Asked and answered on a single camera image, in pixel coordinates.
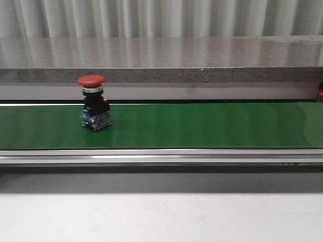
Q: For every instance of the aluminium conveyor frame rail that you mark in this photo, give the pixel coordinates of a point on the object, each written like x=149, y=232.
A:
x=186, y=160

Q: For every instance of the green conveyor belt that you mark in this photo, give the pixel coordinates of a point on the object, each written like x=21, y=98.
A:
x=191, y=125

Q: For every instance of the red mushroom push button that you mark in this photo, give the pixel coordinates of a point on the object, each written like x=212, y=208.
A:
x=96, y=113

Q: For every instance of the grey speckled stone counter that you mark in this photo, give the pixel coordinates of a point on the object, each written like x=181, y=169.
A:
x=163, y=68

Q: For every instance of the white pleated curtain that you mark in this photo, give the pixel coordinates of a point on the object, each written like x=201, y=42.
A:
x=159, y=18

